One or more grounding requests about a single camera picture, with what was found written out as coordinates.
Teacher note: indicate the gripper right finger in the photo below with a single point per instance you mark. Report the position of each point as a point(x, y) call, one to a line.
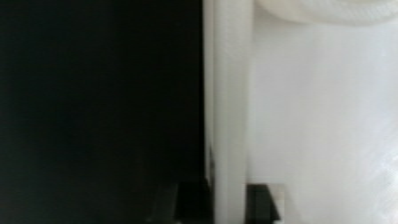
point(262, 210)

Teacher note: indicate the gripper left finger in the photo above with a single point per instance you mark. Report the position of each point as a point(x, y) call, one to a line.
point(195, 205)

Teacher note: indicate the white square table top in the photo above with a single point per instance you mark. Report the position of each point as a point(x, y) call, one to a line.
point(301, 97)

